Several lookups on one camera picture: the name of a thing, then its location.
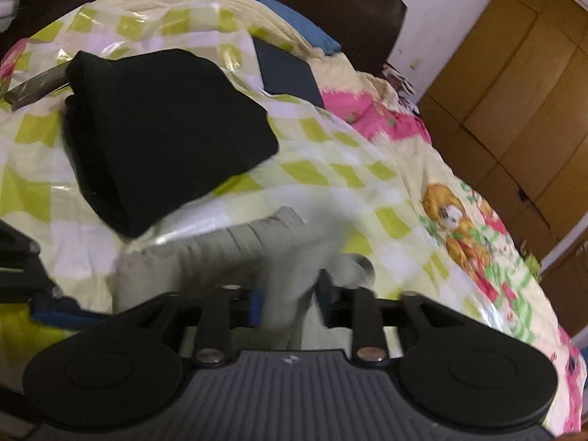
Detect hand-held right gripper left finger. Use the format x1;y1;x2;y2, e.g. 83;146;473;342
117;285;266;366

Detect bed with checkered cover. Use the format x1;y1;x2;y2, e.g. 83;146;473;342
0;0;460;377

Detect striped cloth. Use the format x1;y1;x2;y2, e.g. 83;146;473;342
380;62;421;118

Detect dark navy folded cloth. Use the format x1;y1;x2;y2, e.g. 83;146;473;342
252;36;326;108

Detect cartoon printed blanket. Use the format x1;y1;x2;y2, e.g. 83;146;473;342
317;46;588;437

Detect grey-green pants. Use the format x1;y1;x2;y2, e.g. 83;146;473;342
112;184;377;350

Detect blue cloth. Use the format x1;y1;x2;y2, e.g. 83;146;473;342
224;0;343;56

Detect black folded pants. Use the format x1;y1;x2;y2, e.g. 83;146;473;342
62;48;280;239

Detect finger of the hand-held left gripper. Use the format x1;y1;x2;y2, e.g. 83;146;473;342
0;220;108;331

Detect dark grey bar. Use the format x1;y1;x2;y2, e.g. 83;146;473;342
4;65;72;112

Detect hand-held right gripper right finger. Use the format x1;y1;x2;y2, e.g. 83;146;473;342
315;269;460;363

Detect wooden wardrobe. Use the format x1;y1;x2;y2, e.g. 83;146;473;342
416;0;588;304

